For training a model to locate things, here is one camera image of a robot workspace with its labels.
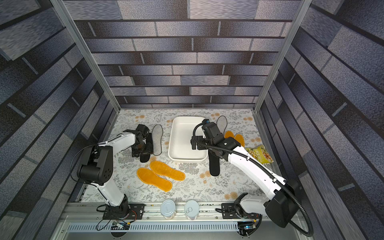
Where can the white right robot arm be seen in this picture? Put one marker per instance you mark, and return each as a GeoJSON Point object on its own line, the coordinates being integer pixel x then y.
{"type": "Point", "coordinates": [277, 204]}

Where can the orange fuzzy insole right outer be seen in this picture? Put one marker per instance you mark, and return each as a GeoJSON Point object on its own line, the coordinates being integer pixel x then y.
{"type": "Point", "coordinates": [239, 138]}

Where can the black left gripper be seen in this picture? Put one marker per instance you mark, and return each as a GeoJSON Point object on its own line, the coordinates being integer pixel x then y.
{"type": "Point", "coordinates": [136, 152]}

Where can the white plastic storage box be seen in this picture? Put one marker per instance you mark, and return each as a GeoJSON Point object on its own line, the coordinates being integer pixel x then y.
{"type": "Point", "coordinates": [180, 148]}

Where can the orange fuzzy insole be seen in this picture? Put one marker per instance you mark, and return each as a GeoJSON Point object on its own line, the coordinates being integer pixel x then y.
{"type": "Point", "coordinates": [163, 169]}
{"type": "Point", "coordinates": [229, 134]}
{"type": "Point", "coordinates": [239, 138]}
{"type": "Point", "coordinates": [148, 177]}

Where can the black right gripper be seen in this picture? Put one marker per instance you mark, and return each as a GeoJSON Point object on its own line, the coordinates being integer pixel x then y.
{"type": "Point", "coordinates": [213, 150]}

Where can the black foam insole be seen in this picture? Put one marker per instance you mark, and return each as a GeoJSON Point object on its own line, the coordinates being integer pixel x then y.
{"type": "Point", "coordinates": [148, 150]}
{"type": "Point", "coordinates": [214, 164]}

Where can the yellow-green snack bag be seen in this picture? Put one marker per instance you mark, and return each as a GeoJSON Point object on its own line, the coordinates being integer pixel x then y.
{"type": "Point", "coordinates": [260, 154]}

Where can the grey felt insole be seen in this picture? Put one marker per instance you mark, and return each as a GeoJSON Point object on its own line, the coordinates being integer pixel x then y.
{"type": "Point", "coordinates": [157, 134]}
{"type": "Point", "coordinates": [222, 124]}

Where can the silver tin can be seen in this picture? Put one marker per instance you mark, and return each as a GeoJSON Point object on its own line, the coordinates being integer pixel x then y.
{"type": "Point", "coordinates": [192, 210]}
{"type": "Point", "coordinates": [168, 209]}

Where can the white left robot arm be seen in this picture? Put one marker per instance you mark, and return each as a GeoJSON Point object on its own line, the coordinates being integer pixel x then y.
{"type": "Point", "coordinates": [96, 167]}

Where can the orange fuzzy insole right inner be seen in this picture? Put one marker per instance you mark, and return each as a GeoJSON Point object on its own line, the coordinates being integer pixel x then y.
{"type": "Point", "coordinates": [229, 134]}

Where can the orange fuzzy insole front lower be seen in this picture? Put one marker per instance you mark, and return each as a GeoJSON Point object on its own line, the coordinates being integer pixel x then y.
{"type": "Point", "coordinates": [148, 177]}

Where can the orange fuzzy insole front upper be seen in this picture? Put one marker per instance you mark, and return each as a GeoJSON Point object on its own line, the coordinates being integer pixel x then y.
{"type": "Point", "coordinates": [163, 169]}

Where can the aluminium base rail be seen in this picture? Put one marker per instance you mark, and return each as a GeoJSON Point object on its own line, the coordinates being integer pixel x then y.
{"type": "Point", "coordinates": [81, 221]}

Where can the silver tin can right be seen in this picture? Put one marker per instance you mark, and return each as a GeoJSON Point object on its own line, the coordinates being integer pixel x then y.
{"type": "Point", "coordinates": [192, 210]}

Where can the silver tin can left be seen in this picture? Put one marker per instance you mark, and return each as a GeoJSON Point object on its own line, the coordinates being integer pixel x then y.
{"type": "Point", "coordinates": [168, 209]}

